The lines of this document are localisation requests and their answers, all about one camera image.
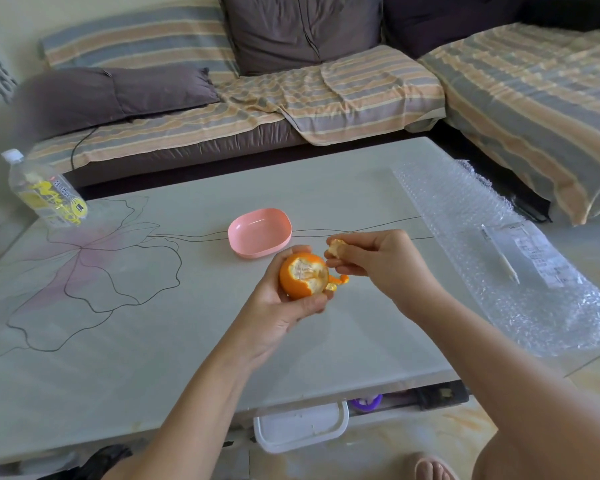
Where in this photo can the black plastic bag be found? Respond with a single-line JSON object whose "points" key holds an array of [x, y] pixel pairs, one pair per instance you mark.
{"points": [[100, 462]]}

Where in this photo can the thin white stick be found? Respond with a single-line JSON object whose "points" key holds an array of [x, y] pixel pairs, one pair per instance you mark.
{"points": [[505, 262]]}

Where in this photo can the clear bottle yellow label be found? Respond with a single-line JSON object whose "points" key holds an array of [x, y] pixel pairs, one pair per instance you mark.
{"points": [[45, 194]]}

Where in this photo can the white plastic container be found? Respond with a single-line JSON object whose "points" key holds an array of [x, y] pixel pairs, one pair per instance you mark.
{"points": [[300, 427]]}

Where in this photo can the black garment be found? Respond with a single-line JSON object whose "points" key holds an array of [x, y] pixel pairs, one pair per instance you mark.
{"points": [[580, 12]]}

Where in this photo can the dark brown sofa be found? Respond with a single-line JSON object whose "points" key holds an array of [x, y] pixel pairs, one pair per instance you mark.
{"points": [[180, 149]]}

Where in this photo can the orange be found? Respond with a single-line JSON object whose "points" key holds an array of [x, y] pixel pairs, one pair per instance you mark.
{"points": [[292, 284]]}

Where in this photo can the person's left hand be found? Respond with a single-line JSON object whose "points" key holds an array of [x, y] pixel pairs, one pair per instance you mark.
{"points": [[265, 319]]}

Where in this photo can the pink plastic dish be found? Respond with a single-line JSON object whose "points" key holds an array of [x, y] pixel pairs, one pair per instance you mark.
{"points": [[257, 232]]}

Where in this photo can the person's right leg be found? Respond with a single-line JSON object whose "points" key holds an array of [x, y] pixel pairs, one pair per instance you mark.
{"points": [[490, 464]]}

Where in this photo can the grey upright cushion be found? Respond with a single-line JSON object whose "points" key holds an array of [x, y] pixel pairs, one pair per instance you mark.
{"points": [[300, 29]]}

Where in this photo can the clear bubble wrap sheet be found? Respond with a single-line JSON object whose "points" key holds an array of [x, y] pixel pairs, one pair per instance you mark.
{"points": [[445, 199]]}

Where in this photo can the grey flat pillow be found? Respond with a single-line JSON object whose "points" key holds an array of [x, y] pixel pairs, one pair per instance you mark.
{"points": [[105, 94]]}

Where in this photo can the striped sofa sheet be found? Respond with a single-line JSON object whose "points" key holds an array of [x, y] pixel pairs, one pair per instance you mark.
{"points": [[360, 94], [530, 94]]}

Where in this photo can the dark purple cushion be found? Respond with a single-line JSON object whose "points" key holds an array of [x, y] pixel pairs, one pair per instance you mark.
{"points": [[445, 24]]}

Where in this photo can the person's left forearm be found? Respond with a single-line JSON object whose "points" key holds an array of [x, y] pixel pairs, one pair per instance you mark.
{"points": [[180, 424]]}

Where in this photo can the person's right hand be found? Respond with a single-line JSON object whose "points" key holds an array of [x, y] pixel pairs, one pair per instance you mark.
{"points": [[390, 264]]}

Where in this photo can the person's right foot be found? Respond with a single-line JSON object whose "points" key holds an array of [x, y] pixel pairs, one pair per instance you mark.
{"points": [[430, 469]]}

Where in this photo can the black box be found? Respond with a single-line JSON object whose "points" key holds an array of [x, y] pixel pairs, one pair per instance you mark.
{"points": [[432, 397]]}

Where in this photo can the person's right forearm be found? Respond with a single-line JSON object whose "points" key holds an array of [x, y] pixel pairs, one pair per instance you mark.
{"points": [[520, 394]]}

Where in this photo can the clear plastic bag paper label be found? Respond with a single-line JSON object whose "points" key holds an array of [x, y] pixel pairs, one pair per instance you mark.
{"points": [[540, 254]]}

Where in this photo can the torn orange peel piece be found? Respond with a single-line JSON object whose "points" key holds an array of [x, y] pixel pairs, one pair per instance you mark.
{"points": [[336, 248]]}

